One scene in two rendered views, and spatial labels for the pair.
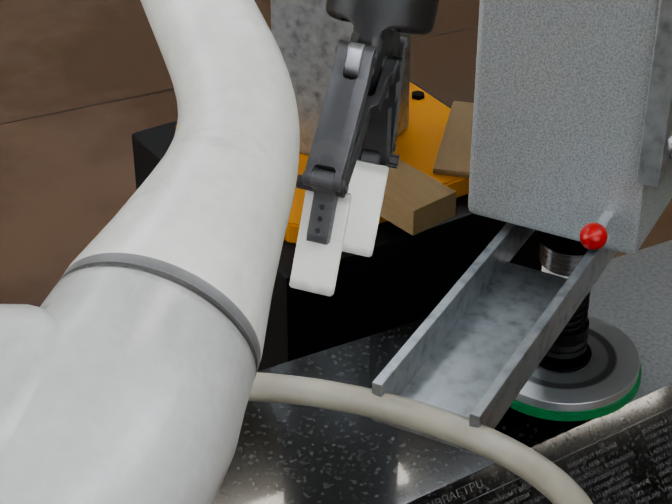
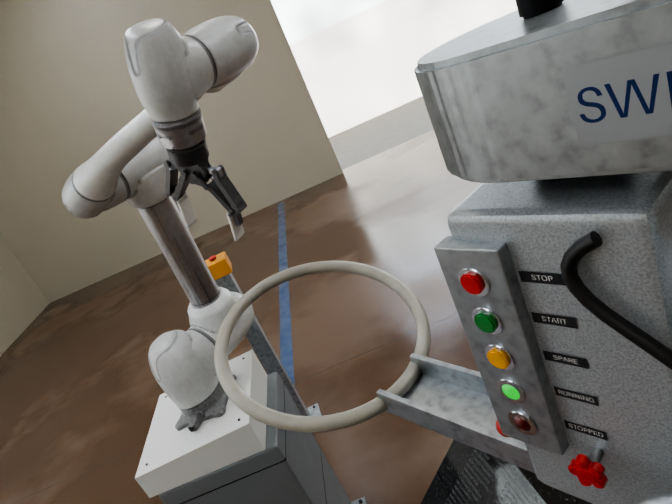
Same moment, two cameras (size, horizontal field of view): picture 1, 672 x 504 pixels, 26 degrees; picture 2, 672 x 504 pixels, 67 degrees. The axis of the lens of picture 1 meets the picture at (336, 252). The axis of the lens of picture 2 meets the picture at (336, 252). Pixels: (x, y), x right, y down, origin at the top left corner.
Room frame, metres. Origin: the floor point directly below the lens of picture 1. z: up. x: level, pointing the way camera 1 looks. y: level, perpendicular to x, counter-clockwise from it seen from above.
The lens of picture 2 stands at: (1.56, -0.85, 1.78)
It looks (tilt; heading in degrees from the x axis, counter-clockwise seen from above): 21 degrees down; 118
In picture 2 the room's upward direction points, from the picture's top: 25 degrees counter-clockwise
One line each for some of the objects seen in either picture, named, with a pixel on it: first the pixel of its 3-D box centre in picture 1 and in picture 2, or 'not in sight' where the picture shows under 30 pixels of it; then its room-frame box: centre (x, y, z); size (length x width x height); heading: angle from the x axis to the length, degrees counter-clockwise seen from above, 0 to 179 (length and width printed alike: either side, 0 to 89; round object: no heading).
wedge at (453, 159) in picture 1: (469, 139); not in sight; (2.36, -0.25, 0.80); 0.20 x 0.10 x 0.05; 166
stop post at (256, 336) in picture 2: not in sight; (262, 346); (-0.03, 0.96, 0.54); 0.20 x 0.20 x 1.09; 32
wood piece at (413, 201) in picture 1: (395, 190); not in sight; (2.17, -0.10, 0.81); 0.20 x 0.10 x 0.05; 40
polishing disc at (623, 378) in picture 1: (559, 357); not in sight; (1.57, -0.30, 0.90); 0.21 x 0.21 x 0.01
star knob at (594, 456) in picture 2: not in sight; (591, 461); (1.51, -0.42, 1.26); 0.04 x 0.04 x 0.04; 62
